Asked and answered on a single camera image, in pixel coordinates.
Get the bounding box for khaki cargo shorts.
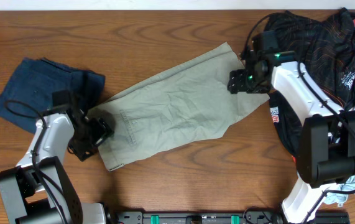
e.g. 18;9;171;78
89;43;269;171

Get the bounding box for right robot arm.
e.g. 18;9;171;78
227;51;355;223

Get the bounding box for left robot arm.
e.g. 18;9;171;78
0;104;115;223

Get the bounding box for folded navy blue shorts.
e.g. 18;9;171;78
0;58;105;134

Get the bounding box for black patterned shirt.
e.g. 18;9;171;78
262;7;355;158

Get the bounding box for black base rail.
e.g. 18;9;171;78
111;210;351;224

